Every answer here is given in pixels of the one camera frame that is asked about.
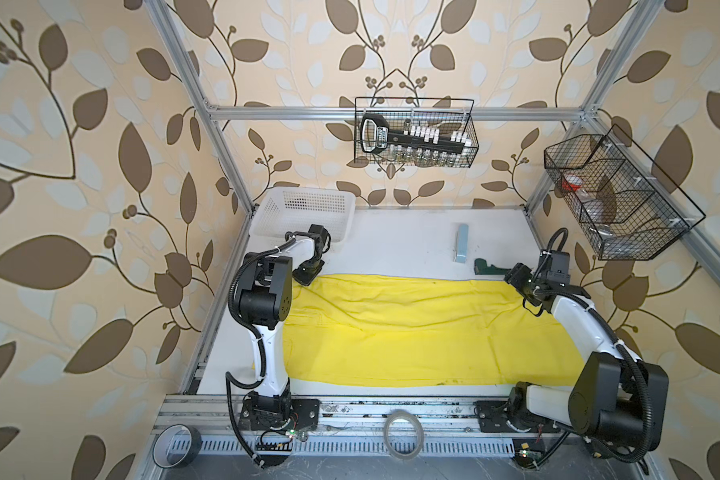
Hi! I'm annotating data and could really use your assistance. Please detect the yellow trousers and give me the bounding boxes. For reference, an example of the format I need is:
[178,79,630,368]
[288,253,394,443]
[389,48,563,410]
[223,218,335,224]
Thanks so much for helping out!
[283,275,585,388]

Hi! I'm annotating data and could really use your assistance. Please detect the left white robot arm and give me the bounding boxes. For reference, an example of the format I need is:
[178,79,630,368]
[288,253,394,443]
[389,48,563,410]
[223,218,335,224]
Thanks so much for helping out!
[225,224,331,398]

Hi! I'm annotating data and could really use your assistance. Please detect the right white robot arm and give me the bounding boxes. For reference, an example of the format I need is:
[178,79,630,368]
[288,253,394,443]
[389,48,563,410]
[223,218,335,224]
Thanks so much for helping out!
[504,227,669,463]

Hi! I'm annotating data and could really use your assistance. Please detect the white plastic basket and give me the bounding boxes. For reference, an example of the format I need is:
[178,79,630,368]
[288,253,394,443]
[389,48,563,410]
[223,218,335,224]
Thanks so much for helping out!
[250,187,356,244]

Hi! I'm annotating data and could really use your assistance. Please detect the green pipe wrench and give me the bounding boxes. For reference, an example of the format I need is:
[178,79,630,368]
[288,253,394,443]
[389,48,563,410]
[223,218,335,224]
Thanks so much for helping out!
[473,258,511,277]

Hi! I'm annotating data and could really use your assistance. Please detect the red white cup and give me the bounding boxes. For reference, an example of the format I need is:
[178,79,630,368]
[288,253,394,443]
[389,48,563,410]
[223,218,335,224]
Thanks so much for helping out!
[560,173,584,194]

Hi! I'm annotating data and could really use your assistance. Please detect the light blue block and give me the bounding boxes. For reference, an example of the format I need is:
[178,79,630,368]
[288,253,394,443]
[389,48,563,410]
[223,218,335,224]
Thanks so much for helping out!
[454,224,469,264]

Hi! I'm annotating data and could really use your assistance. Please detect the black socket set holder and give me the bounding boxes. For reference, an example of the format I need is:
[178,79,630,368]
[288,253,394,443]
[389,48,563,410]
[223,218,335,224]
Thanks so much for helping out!
[356,112,477,154]

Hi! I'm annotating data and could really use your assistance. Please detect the clear tape roll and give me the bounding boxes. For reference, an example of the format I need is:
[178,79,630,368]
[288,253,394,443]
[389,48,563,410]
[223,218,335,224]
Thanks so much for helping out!
[382,410,425,461]

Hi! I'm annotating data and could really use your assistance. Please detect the black tape roll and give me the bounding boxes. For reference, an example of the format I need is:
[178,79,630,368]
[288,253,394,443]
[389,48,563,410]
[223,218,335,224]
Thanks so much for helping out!
[152,424,203,469]

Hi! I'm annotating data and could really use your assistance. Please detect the side black wire basket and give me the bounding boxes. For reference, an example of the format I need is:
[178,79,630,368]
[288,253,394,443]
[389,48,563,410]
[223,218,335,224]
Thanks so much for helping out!
[544,124,706,261]

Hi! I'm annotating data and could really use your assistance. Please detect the aluminium frame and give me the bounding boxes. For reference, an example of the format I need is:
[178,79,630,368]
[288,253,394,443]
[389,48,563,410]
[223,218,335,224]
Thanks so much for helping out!
[160,1,720,479]

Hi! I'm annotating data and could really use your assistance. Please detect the back black wire basket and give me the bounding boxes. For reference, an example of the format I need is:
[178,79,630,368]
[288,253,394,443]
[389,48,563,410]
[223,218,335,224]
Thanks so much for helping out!
[353,96,479,168]

